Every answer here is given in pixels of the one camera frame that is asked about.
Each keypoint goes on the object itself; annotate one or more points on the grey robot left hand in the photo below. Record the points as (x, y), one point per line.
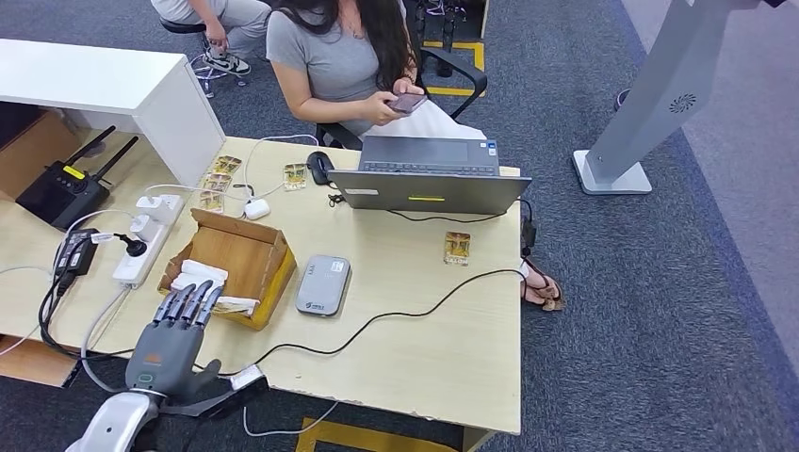
(165, 359)

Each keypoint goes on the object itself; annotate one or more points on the person's right hand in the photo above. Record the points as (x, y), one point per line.
(377, 107)

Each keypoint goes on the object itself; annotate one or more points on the person's left hand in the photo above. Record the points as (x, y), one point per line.
(407, 86)

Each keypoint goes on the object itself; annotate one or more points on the smartphone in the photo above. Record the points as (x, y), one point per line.
(407, 103)

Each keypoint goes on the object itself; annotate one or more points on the gold patterned ID card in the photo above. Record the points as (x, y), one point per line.
(295, 177)

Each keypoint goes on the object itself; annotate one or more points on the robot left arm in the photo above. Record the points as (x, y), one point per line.
(115, 424)

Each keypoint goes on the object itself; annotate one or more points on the seated person at laptop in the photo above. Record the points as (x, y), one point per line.
(337, 62)

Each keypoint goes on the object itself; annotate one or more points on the person on stool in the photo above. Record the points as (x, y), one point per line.
(243, 19)

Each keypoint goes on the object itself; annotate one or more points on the gold patterned room key card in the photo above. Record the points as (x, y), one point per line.
(457, 249)

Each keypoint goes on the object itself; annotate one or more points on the grey card reader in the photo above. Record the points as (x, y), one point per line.
(322, 286)

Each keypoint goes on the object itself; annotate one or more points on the black office chair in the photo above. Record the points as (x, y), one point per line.
(465, 67)

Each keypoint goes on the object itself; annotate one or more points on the black equipment stand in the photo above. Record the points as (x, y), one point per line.
(446, 31)

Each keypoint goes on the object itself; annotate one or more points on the black computer mouse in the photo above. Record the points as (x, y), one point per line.
(320, 167)

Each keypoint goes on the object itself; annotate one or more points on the flat white packet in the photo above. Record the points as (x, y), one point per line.
(240, 305)

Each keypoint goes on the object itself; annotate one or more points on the white power strip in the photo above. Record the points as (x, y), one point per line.
(134, 268)

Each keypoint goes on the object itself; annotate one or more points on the grey laptop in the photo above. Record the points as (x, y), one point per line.
(431, 193)

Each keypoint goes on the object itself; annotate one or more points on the black power plug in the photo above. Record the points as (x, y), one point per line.
(134, 247)

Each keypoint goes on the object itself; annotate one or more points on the open cardboard box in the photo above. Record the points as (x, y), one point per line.
(243, 252)

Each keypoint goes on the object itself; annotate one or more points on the white plug adapter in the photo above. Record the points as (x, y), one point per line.
(145, 227)

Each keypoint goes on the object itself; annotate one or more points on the brown wooden shelf board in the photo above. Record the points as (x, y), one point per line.
(31, 363)

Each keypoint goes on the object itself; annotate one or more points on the black power adapter brick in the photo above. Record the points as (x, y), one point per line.
(75, 252)

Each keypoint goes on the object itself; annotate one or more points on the white charger plug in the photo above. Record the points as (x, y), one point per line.
(157, 204)

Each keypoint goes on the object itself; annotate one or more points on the white earbuds case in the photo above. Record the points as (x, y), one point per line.
(257, 209)

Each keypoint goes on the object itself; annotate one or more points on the black laptop power brick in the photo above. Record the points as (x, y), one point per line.
(529, 234)

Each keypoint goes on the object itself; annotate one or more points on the black router with antennas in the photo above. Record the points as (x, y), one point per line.
(62, 194)

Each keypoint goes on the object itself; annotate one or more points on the yellow floor tape line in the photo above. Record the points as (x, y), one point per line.
(362, 438)

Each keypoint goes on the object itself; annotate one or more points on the black stool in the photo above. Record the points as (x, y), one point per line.
(181, 27)

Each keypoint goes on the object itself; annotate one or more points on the brown cardboard carton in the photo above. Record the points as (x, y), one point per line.
(34, 150)

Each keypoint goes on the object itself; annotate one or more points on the brown sandal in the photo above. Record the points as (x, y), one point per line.
(549, 297)

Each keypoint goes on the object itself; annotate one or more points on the grey kiosk stand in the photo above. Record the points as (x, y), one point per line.
(662, 93)

